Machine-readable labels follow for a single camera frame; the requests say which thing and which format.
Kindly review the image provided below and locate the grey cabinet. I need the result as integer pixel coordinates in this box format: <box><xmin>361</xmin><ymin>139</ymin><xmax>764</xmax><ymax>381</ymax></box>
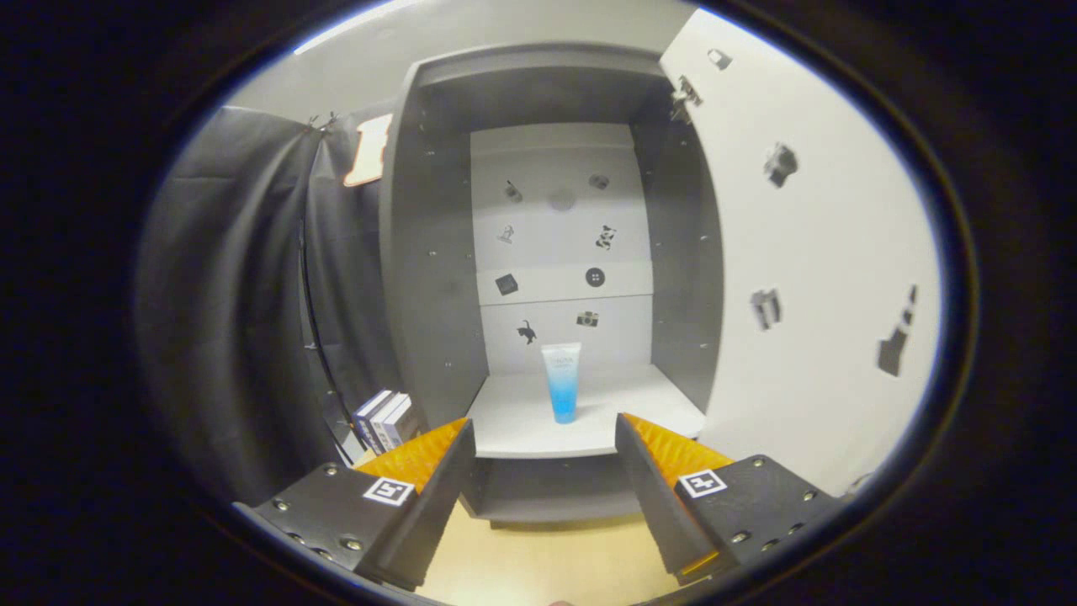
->
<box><xmin>379</xmin><ymin>42</ymin><xmax>724</xmax><ymax>529</ymax></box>

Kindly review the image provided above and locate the black backdrop cloth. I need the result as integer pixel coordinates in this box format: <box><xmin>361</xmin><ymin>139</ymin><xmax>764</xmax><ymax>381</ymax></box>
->
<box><xmin>135</xmin><ymin>105</ymin><xmax>405</xmax><ymax>506</ymax></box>

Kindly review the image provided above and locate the white cabinet shelf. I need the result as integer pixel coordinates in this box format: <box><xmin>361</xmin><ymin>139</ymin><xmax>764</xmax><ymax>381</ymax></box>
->
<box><xmin>465</xmin><ymin>364</ymin><xmax>706</xmax><ymax>460</ymax></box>

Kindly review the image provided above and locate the white cabinet door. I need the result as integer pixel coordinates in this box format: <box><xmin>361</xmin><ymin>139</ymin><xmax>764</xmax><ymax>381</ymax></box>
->
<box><xmin>659</xmin><ymin>8</ymin><xmax>943</xmax><ymax>497</ymax></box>

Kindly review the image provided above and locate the blue white tube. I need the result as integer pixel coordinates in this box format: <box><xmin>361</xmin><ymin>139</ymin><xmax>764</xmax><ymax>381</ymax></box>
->
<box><xmin>541</xmin><ymin>342</ymin><xmax>582</xmax><ymax>424</ymax></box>

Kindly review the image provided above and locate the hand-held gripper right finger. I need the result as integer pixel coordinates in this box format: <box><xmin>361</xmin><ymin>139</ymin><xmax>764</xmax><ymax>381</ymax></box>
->
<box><xmin>614</xmin><ymin>413</ymin><xmax>842</xmax><ymax>587</ymax></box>

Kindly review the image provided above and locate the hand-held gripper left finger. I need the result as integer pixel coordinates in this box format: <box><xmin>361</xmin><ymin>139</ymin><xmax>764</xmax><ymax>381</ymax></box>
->
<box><xmin>234</xmin><ymin>418</ymin><xmax>477</xmax><ymax>593</ymax></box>

